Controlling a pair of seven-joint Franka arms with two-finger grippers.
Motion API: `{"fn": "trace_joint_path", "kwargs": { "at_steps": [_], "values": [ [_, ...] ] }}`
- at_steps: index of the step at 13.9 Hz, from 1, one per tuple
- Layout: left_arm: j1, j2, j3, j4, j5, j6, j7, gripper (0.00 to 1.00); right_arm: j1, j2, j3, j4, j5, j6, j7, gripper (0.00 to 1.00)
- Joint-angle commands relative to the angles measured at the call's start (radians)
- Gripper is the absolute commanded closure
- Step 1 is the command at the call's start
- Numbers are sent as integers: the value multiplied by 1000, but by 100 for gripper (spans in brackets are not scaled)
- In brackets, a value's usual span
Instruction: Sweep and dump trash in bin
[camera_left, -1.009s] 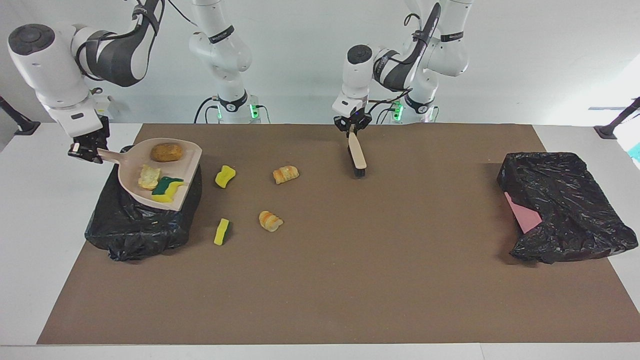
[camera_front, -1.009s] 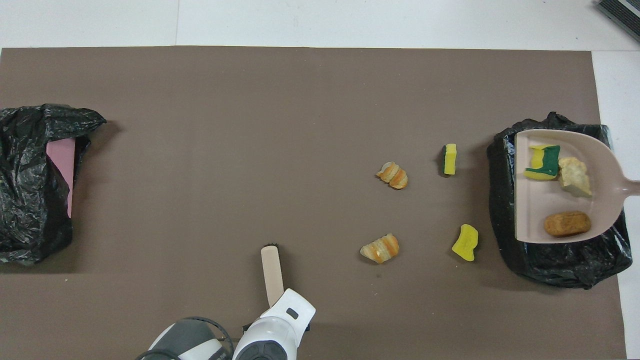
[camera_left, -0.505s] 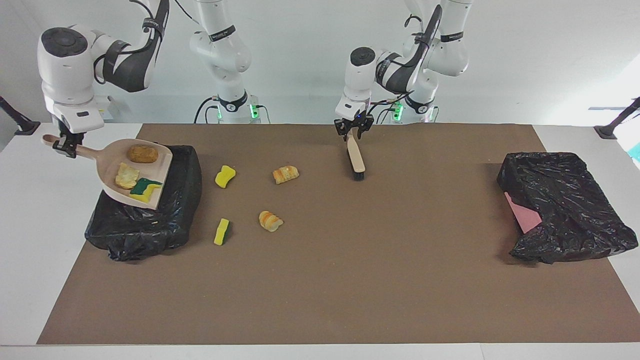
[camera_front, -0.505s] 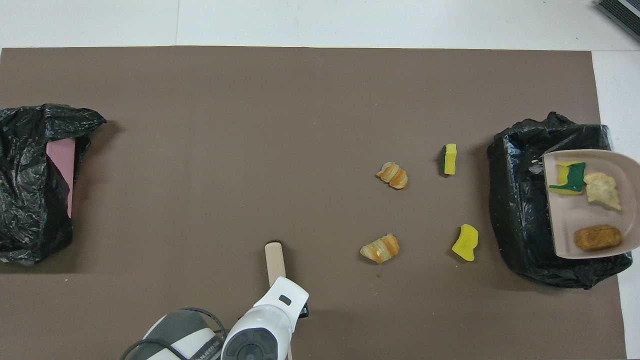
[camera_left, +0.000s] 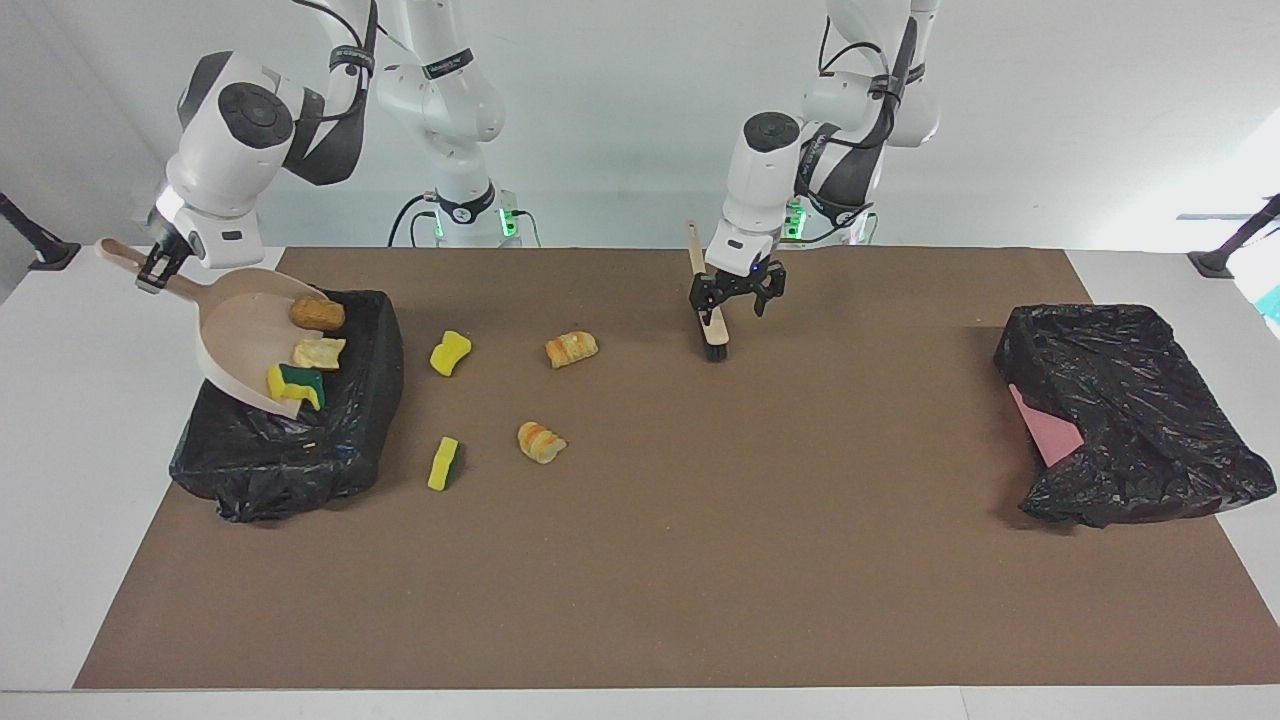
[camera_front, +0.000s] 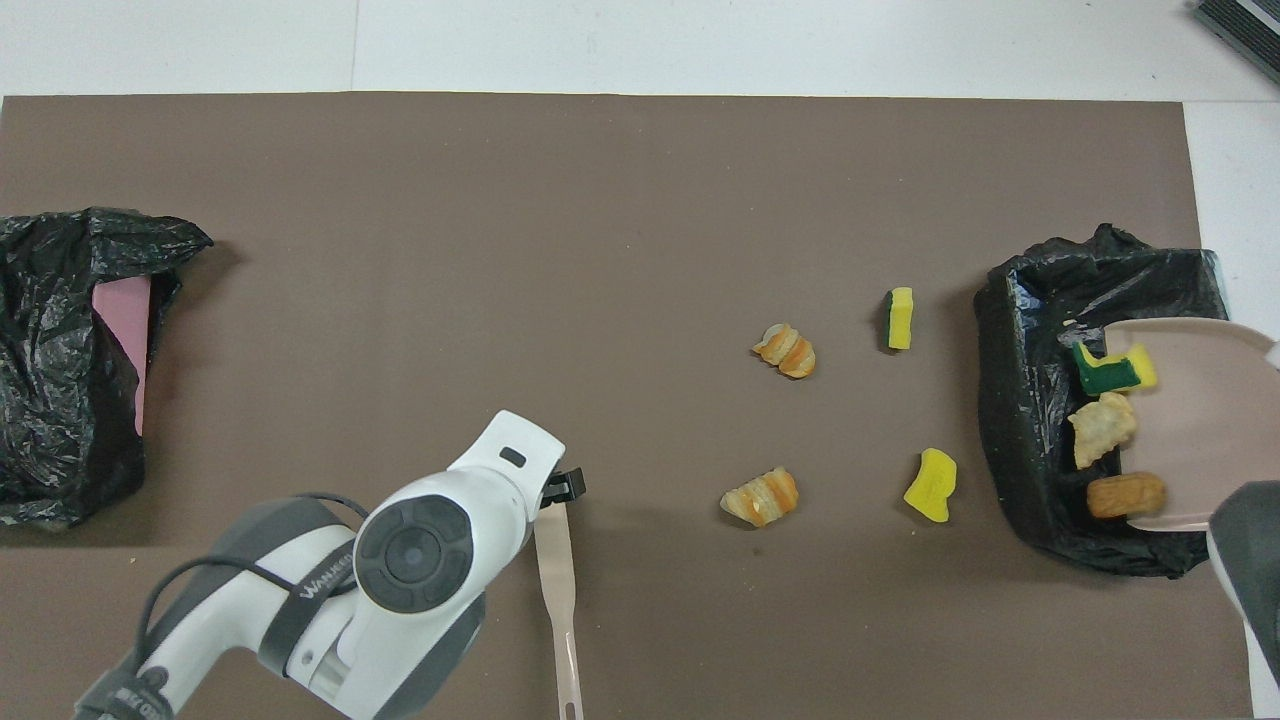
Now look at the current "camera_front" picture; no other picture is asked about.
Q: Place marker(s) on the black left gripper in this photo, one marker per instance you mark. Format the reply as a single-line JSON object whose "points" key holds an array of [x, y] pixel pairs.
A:
{"points": [[563, 487]]}

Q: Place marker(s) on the beige hand brush black bristles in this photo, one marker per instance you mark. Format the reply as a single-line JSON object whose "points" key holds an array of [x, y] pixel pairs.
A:
{"points": [[555, 560]]}

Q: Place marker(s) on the striped orange croissant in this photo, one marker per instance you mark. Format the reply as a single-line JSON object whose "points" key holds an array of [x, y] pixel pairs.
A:
{"points": [[760, 498], [788, 352]]}

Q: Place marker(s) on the curved yellow sponge piece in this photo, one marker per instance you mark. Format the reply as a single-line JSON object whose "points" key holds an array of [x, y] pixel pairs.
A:
{"points": [[932, 486]]}

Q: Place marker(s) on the rectangular yellow green sponge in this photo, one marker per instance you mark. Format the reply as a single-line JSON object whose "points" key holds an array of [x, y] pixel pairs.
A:
{"points": [[901, 320]]}

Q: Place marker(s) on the pale bread piece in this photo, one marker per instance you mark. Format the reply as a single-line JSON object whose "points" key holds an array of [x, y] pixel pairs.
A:
{"points": [[1100, 428]]}

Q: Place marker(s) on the notched yellow green sponge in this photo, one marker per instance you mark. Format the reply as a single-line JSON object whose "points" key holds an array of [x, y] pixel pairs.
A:
{"points": [[1105, 375]]}

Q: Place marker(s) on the brown bread roll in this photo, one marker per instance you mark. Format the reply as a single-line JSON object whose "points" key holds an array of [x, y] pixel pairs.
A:
{"points": [[1125, 495]]}

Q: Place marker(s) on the beige plastic dustpan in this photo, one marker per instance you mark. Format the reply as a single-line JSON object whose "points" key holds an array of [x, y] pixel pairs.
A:
{"points": [[1200, 430]]}

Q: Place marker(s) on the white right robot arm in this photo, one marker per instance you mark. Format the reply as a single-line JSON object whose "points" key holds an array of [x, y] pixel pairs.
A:
{"points": [[1250, 540]]}

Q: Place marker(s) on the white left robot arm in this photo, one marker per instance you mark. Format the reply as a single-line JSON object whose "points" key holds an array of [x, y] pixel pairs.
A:
{"points": [[420, 550]]}

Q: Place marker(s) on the black bag lined trash bin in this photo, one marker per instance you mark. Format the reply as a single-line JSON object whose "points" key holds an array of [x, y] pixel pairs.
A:
{"points": [[1020, 420]]}

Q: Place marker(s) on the pink plastic bin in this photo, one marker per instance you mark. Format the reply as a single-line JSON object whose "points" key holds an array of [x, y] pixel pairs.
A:
{"points": [[125, 310]]}

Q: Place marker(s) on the crumpled black trash bag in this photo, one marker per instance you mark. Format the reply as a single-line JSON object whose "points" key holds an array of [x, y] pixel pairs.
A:
{"points": [[60, 270]]}

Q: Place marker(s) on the large brown table mat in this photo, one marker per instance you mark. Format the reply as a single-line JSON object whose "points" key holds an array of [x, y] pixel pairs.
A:
{"points": [[640, 180]]}

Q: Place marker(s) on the grey ribbed panel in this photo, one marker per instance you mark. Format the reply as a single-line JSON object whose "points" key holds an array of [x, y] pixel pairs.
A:
{"points": [[1250, 25]]}

